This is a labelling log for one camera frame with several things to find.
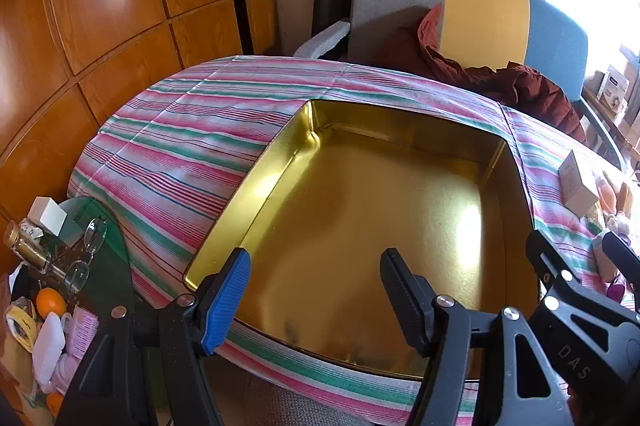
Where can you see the gold tin box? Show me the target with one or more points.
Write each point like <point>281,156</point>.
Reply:
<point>350,216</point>

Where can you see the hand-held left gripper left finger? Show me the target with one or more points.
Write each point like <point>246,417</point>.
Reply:
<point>231,301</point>

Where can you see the eyeglasses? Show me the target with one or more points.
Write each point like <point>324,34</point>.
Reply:
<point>95,236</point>

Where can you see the small white box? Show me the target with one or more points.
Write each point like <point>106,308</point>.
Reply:
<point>47,216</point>

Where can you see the plastic ball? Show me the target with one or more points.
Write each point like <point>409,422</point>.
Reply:
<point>617,225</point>

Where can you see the wooden shelf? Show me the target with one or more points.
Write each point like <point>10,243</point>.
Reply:
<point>615,130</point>

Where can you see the orange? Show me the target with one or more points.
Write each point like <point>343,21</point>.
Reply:
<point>50,303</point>
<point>54,403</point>

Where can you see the grey yellow blue armchair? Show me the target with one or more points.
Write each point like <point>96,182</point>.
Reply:
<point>480,5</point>

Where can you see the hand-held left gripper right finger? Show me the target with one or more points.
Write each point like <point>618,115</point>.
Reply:
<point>402,298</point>

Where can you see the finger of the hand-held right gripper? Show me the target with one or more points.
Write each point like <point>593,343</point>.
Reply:
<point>544,258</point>
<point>622,253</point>

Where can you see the gold capped glass bottle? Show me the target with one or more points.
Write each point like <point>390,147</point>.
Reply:
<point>22,243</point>

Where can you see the yellow white pouch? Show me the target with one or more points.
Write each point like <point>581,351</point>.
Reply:
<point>20,323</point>

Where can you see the beige carton box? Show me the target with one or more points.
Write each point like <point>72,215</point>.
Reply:
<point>577,186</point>

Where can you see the dark red jacket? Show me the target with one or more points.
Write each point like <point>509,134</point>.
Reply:
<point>530,90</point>

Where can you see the printed white box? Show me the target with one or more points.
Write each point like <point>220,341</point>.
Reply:
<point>612,88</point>

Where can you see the wooden cabinet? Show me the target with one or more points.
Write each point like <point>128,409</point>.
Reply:
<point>100,5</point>

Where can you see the green glass side table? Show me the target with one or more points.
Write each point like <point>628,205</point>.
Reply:
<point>107,276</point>

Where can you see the striped tablecloth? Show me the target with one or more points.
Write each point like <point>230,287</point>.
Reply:
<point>190,145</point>

